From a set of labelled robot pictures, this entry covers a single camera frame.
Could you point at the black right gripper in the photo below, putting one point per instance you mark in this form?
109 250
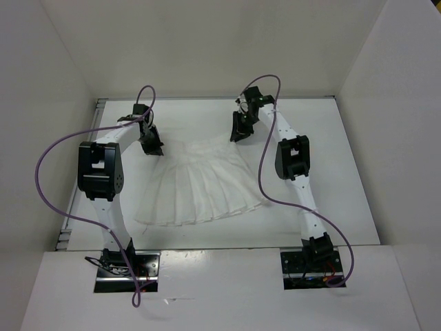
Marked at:
239 132

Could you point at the white pleated skirt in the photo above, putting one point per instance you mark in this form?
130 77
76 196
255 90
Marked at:
198 182

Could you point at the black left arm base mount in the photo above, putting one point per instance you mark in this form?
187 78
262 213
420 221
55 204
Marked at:
116 278

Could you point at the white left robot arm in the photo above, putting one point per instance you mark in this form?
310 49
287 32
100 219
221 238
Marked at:
101 178

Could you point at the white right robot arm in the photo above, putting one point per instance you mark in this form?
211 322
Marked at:
292 165

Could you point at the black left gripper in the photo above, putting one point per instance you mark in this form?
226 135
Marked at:
155 148

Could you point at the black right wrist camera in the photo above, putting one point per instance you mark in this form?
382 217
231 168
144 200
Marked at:
251 93

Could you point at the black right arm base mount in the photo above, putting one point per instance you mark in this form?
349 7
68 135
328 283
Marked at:
297 275

